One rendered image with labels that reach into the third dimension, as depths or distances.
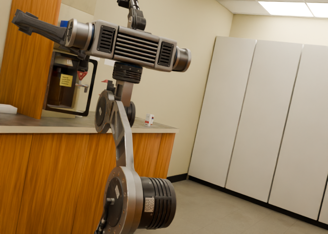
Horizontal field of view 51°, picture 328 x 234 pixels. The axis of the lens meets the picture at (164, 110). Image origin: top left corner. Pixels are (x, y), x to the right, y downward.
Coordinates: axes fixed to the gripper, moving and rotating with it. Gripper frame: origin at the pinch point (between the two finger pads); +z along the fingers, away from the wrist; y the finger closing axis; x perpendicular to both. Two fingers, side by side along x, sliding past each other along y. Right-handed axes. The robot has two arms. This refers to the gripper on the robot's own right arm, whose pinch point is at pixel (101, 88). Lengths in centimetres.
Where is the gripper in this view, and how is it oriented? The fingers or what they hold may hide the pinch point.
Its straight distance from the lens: 261.5
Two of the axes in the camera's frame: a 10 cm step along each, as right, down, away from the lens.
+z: -8.1, -1.9, 5.5
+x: -5.5, -0.6, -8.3
